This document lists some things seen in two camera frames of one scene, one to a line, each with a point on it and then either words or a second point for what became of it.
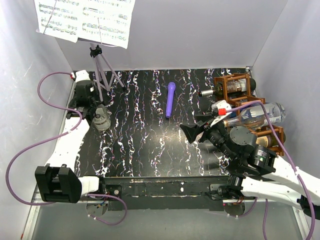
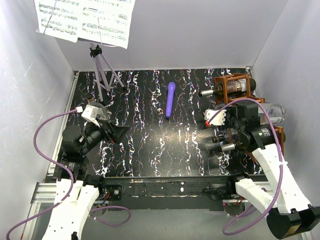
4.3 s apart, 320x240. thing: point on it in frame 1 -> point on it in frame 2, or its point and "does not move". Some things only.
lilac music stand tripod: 104,68 does not move
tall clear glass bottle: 255,117 does not move
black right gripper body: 216,135 -> 231,119
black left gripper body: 95,99 -> 95,134
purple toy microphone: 171,89 does not move
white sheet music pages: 107,22 does not move
